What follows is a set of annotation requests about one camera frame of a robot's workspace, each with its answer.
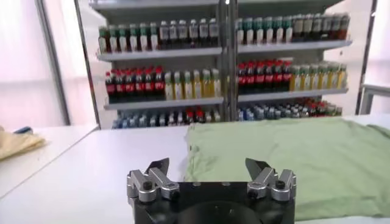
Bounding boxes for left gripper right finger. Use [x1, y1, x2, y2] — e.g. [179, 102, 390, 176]
[245, 157, 297, 202]

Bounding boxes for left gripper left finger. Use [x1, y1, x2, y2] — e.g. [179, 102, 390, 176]
[126, 157, 180, 203]

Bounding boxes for light green t-shirt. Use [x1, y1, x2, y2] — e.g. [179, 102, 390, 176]
[184, 117, 390, 222]

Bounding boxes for mixed small dark bottles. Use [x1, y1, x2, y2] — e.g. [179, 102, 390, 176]
[263, 102, 301, 119]
[146, 111, 186, 127]

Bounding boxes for blue water bottles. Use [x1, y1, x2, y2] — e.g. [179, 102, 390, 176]
[238, 106, 266, 122]
[112, 112, 147, 128]

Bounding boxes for small red cap bottles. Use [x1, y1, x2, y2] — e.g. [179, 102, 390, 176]
[298, 99, 327, 118]
[185, 108, 205, 124]

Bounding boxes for yellow tea bottles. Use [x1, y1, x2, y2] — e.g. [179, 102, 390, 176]
[289, 62, 347, 91]
[164, 69, 222, 100]

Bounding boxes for cola bottles red caps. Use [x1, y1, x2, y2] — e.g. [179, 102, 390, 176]
[237, 60, 293, 94]
[105, 66, 166, 103]

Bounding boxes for grey drinks shelf unit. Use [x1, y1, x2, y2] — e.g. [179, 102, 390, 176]
[88, 0, 232, 130]
[231, 0, 353, 122]

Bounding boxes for dark bottles green caps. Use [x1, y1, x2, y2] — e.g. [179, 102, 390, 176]
[97, 24, 159, 54]
[236, 16, 294, 45]

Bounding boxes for blue white striped item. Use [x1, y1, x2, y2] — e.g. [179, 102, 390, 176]
[13, 126, 34, 135]

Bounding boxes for pale yellow garment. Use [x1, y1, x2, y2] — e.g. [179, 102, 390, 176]
[0, 125, 46, 161]

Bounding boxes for dark bottles white labels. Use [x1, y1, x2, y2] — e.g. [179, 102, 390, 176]
[158, 18, 219, 49]

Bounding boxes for dark bottles beige labels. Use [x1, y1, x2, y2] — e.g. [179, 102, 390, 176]
[291, 12, 350, 42]

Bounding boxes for white metal table frame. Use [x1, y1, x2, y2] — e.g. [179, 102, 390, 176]
[358, 83, 390, 115]

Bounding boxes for dark window frame bar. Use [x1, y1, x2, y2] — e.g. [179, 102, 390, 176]
[34, 0, 71, 126]

